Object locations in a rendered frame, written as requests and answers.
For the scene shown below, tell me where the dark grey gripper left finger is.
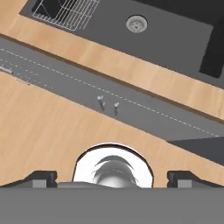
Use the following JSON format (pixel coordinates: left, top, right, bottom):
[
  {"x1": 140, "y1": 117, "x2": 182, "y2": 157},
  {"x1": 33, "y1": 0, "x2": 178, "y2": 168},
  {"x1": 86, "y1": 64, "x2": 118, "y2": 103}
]
[{"x1": 0, "y1": 170, "x2": 59, "y2": 189}]

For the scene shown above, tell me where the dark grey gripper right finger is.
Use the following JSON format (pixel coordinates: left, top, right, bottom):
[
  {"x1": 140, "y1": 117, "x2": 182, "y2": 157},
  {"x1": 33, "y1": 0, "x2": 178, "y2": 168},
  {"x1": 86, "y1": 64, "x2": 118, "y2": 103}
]
[{"x1": 166, "y1": 170, "x2": 224, "y2": 189}]

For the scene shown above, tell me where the grey kitchen sink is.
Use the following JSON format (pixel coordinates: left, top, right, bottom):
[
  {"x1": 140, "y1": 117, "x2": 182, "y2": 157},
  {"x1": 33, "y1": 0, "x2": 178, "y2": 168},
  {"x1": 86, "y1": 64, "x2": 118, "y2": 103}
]
[{"x1": 18, "y1": 0, "x2": 224, "y2": 90}]

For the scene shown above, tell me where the round metal sink drain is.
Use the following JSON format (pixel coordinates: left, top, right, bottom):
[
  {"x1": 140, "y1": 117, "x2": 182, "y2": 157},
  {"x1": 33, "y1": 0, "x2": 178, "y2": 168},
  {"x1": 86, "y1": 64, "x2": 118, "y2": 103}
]
[{"x1": 125, "y1": 14, "x2": 149, "y2": 34}]

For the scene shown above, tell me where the white and grey round object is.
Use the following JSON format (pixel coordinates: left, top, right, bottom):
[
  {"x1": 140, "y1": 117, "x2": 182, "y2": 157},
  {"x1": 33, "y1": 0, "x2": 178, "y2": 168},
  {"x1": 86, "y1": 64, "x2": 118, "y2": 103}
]
[{"x1": 71, "y1": 142, "x2": 155, "y2": 189}]

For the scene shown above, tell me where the small silver cupboard knob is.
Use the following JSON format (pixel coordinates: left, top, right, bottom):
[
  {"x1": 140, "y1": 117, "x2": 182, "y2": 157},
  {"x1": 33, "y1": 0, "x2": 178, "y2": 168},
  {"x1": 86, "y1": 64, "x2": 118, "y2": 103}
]
[
  {"x1": 113, "y1": 101, "x2": 121, "y2": 116},
  {"x1": 96, "y1": 94, "x2": 106, "y2": 112}
]

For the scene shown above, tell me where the silver bar handle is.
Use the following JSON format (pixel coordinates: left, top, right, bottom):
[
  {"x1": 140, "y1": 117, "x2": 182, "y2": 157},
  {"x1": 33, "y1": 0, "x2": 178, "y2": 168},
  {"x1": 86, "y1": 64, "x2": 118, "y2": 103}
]
[{"x1": 0, "y1": 66, "x2": 14, "y2": 74}]

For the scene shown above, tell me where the white wire dish rack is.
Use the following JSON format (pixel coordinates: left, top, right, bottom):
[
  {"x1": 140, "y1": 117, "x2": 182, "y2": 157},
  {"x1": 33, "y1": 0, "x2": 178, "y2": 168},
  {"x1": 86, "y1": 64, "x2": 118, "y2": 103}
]
[{"x1": 31, "y1": 0, "x2": 101, "y2": 32}]

